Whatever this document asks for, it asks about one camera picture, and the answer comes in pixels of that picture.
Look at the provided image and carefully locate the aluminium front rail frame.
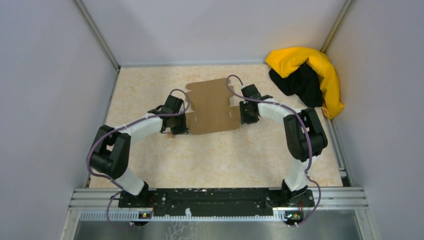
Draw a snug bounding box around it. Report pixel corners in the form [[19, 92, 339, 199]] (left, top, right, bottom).
[[60, 186, 381, 240]]

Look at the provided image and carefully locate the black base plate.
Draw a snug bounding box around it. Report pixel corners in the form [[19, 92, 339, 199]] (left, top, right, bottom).
[[118, 187, 315, 217]]

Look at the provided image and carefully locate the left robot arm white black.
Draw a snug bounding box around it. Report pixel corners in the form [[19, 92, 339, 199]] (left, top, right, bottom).
[[87, 95, 190, 208]]

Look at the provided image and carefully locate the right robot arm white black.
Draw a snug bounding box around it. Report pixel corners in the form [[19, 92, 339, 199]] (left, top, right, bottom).
[[239, 84, 328, 206]]

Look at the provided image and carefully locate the black cloth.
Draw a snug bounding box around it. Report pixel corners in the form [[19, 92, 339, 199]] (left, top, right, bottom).
[[268, 62, 324, 108]]

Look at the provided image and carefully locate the yellow cloth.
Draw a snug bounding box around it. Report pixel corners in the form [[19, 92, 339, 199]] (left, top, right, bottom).
[[265, 46, 344, 120]]

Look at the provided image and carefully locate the right corner aluminium post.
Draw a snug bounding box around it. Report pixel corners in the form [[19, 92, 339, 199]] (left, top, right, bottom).
[[320, 0, 356, 54]]

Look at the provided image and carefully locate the brown cardboard box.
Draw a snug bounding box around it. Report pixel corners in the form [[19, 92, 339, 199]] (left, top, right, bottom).
[[185, 78, 241, 135]]

